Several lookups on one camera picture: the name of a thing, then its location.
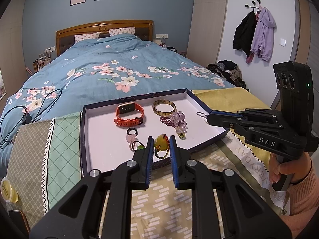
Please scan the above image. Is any clear crystal bead bracelet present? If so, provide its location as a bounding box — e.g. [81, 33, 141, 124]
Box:
[170, 111, 188, 140]

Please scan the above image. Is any tortoiseshell bangle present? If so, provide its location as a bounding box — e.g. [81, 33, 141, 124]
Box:
[153, 99, 177, 117]

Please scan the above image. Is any pink flower hair tie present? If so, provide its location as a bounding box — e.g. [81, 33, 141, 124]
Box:
[125, 133, 139, 151]

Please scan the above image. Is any orange smart watch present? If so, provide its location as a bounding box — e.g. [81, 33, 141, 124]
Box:
[114, 102, 144, 128]

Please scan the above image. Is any pink sleeve forearm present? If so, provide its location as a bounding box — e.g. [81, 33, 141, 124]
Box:
[281, 160, 318, 238]

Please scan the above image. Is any person right hand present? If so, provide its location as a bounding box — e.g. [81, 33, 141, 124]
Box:
[269, 152, 312, 183]

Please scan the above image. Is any pile of dark clothes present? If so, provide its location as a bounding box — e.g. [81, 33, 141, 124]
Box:
[207, 60, 249, 91]

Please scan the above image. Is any patterned green yellow blanket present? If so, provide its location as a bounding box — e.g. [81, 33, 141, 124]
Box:
[6, 86, 291, 239]

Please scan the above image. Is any yellow liquid cup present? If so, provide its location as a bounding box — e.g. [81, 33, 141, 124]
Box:
[1, 177, 19, 203]

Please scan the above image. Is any black hanging jacket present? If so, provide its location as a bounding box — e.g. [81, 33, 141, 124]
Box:
[233, 11, 257, 57]

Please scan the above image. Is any wooden door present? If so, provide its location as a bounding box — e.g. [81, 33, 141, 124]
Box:
[270, 0, 319, 110]

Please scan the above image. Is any purple hanging jacket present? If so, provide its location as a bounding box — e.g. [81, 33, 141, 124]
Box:
[246, 7, 276, 64]

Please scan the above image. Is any navy shallow box tray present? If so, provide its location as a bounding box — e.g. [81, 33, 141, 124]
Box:
[80, 89, 228, 175]

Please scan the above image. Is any beige wardrobe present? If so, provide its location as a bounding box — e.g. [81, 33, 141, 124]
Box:
[187, 0, 227, 67]

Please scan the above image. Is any blue floral duvet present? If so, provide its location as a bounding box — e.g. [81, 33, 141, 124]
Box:
[1, 34, 231, 176]

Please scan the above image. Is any wooden headboard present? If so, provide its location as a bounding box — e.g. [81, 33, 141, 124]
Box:
[56, 20, 154, 56]

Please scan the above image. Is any right floral pillow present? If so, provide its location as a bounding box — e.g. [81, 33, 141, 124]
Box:
[108, 27, 135, 36]

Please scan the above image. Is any floral pillow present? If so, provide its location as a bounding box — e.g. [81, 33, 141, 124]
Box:
[108, 27, 135, 36]
[74, 32, 99, 44]

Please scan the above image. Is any left floral pillow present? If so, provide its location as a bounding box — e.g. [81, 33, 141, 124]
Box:
[74, 32, 99, 44]

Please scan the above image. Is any white wall socket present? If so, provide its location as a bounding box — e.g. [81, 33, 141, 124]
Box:
[156, 33, 168, 39]

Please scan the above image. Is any black charging cable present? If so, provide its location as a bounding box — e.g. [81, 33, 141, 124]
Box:
[0, 88, 63, 150]

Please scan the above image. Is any black wall coat hook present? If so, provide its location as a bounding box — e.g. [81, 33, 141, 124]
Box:
[245, 0, 262, 13]

